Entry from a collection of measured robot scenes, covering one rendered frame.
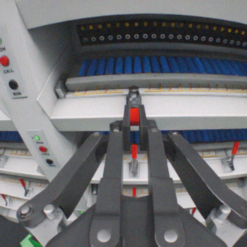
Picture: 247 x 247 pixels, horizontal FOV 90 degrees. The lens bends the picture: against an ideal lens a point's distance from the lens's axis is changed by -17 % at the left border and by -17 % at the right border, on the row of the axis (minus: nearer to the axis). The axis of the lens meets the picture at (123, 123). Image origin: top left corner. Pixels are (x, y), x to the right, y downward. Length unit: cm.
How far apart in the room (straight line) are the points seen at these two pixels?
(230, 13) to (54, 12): 24
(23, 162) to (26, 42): 38
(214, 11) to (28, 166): 57
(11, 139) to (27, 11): 44
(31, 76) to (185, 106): 27
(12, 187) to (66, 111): 57
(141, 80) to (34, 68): 19
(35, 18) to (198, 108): 30
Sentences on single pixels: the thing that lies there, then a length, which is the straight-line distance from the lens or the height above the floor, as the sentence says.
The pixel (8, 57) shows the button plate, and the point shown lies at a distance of 29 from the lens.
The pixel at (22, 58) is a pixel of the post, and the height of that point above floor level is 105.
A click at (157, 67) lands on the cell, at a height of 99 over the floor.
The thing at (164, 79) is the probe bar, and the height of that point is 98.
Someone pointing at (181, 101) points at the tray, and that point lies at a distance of 29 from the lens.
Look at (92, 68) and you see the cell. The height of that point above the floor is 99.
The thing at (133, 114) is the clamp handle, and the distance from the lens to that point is 20.
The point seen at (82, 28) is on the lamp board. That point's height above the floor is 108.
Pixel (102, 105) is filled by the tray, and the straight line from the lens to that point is 28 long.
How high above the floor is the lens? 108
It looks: 36 degrees down
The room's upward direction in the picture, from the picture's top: 4 degrees counter-clockwise
